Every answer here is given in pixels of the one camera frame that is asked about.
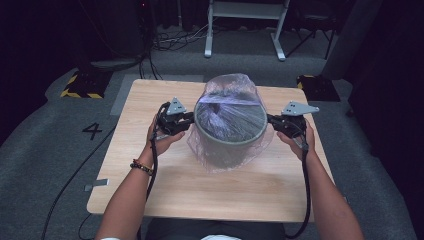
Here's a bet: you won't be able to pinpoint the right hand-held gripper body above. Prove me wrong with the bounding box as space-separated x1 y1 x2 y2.
272 100 320 140

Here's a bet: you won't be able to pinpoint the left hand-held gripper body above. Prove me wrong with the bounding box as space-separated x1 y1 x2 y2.
155 96 195 136

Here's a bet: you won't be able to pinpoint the purple plastic bag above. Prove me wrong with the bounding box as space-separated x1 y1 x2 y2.
186 73 276 174

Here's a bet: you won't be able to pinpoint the green plastic bin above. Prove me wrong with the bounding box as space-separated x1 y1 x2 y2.
193 95 269 170

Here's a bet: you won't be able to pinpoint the person's left hand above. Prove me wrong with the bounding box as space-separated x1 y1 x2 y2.
145 112 186 158

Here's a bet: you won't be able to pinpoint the person's right hand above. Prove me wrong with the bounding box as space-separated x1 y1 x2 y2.
275 119 316 162

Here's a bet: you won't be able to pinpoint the black tripod stand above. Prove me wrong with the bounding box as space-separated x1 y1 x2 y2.
284 14 337 62

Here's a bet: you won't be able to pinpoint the grey tape strip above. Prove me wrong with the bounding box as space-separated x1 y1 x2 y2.
83 178 110 193

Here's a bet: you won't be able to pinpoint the person's dark pants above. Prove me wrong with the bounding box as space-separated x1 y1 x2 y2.
145 218 286 240

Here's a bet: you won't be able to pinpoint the person's white shirt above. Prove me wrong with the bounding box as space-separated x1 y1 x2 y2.
200 234 244 240

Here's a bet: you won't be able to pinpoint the yellow black striped base plate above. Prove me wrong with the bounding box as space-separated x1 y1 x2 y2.
59 70 113 100
296 74 341 102

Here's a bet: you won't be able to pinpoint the beaded bracelet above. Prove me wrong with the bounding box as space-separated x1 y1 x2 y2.
129 158 155 177

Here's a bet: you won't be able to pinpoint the left hand-held gripper black cable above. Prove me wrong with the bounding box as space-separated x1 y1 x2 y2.
135 101 172 240

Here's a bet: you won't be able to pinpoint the hand-held gripper black cable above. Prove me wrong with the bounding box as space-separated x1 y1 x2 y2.
135 101 172 240
285 128 313 240

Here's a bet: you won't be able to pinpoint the right hand-held gripper black cable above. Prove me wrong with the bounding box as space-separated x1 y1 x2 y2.
285 128 313 240

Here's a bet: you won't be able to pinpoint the bundle of floor cables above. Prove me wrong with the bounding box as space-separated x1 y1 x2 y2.
138 22 219 81

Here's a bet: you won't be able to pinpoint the grey slanted post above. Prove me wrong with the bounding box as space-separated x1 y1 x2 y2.
320 0 385 81

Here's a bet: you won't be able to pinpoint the white metal table frame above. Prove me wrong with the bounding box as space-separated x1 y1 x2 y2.
203 0 292 62

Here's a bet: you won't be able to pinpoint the long black floor cable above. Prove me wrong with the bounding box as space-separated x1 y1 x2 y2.
40 125 117 240

